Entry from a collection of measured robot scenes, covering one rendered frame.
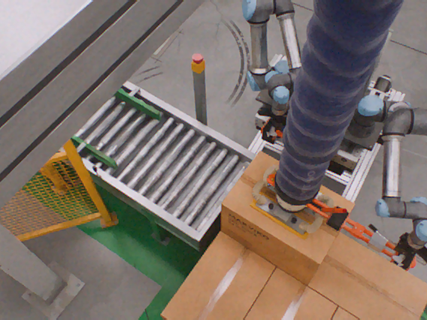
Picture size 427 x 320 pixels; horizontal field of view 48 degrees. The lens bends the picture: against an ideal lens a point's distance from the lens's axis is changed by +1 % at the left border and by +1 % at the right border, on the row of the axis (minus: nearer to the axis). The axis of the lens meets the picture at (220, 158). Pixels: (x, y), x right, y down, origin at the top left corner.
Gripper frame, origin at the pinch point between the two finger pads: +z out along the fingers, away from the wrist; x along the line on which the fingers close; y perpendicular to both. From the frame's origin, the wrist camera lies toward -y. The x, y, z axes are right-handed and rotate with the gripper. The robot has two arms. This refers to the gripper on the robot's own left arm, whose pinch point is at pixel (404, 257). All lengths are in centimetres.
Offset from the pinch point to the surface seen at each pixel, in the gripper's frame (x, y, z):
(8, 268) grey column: 111, 165, 29
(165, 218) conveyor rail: 37, 121, 48
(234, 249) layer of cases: 28, 77, 53
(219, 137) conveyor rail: -29, 128, 48
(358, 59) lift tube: 8, 51, -114
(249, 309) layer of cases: 52, 51, 53
